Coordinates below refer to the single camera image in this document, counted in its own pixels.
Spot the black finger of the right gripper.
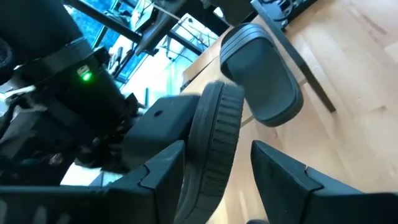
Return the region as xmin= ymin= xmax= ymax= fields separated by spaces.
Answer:
xmin=122 ymin=94 xmax=200 ymax=170

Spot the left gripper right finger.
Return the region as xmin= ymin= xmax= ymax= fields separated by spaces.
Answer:
xmin=250 ymin=139 xmax=398 ymax=224

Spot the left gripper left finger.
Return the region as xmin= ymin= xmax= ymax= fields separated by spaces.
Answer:
xmin=0 ymin=139 xmax=187 ymax=224

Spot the black foam slide sandal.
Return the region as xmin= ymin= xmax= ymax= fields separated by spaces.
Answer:
xmin=173 ymin=80 xmax=246 ymax=224
xmin=219 ymin=22 xmax=305 ymax=128

